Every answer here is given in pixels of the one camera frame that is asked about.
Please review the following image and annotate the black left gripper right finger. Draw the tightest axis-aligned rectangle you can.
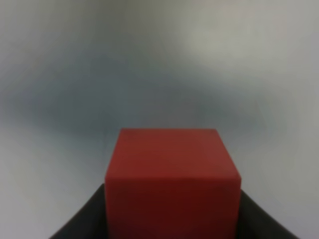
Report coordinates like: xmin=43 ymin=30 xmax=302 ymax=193
xmin=236 ymin=191 xmax=298 ymax=239

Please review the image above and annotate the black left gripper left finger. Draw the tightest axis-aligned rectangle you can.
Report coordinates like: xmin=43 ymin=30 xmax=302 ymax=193
xmin=51 ymin=184 xmax=109 ymax=239

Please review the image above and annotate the red cube block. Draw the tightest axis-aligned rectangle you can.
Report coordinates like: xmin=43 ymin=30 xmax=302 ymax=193
xmin=105 ymin=128 xmax=241 ymax=239

